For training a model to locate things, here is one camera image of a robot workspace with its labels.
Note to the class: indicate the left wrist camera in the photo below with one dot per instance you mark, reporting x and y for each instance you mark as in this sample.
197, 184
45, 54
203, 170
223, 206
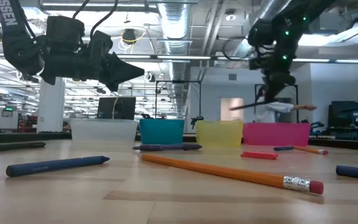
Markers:
101, 43

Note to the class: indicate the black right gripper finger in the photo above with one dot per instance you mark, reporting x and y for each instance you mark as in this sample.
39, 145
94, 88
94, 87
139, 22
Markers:
284, 88
269, 93

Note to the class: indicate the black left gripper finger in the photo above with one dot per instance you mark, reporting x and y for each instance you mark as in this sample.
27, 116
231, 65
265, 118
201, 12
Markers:
117, 84
126, 70

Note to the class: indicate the orange pencil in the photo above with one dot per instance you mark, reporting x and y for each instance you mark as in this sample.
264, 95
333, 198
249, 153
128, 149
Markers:
228, 172
309, 150

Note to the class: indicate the person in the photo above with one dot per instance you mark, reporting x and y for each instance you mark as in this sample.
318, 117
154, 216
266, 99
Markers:
275, 112

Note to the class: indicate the black bar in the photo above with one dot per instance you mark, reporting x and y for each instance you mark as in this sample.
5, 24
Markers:
11, 147

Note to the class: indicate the silver slanted duct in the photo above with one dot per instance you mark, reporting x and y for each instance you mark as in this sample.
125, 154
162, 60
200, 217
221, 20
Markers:
269, 9

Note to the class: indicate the blue crayon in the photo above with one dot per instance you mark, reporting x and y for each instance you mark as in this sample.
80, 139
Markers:
57, 165
356, 172

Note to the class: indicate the orange eraser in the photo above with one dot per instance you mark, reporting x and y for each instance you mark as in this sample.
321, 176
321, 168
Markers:
259, 155

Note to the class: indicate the clear plastic bin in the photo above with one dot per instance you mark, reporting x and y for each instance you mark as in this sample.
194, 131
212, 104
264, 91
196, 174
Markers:
104, 130

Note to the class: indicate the white column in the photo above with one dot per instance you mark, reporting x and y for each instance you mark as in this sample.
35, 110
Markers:
51, 105

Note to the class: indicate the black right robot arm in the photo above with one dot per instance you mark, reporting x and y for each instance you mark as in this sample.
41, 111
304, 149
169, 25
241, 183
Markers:
291, 25

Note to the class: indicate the round ceiling sensor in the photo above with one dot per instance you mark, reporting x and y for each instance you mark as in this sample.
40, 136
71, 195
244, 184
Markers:
230, 17

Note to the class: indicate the wall air vent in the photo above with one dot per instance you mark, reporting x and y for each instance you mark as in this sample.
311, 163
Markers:
232, 77

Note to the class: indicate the yellow plastic bin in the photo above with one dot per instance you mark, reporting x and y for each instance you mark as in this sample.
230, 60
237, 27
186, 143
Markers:
219, 133

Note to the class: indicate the blue eraser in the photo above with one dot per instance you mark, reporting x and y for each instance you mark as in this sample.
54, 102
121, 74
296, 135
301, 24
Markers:
283, 148

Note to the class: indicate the small black robot arm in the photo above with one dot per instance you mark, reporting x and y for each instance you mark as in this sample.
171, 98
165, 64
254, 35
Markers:
197, 119

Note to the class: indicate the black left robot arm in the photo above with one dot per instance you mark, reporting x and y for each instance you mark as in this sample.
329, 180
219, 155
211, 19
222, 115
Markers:
17, 46

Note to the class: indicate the teal plastic bin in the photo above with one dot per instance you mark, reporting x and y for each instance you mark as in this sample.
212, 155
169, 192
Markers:
162, 132

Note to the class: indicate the green exit sign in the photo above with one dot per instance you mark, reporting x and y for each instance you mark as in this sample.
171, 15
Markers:
8, 109

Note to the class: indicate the black equipment rack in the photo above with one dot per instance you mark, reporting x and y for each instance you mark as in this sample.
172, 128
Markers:
350, 118

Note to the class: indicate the pink plastic bin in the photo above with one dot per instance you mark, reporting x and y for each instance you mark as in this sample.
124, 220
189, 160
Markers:
275, 134

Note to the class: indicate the black monitor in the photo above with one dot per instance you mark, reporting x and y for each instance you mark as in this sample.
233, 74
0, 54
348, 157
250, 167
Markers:
117, 108

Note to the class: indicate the black frame stand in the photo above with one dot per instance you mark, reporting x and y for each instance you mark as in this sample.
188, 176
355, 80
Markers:
179, 81
297, 105

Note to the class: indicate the silver spiral duct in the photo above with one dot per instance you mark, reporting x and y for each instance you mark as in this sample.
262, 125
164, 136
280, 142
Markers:
176, 28

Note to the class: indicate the purple pen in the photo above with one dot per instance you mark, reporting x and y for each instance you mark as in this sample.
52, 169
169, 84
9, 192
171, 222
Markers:
166, 147

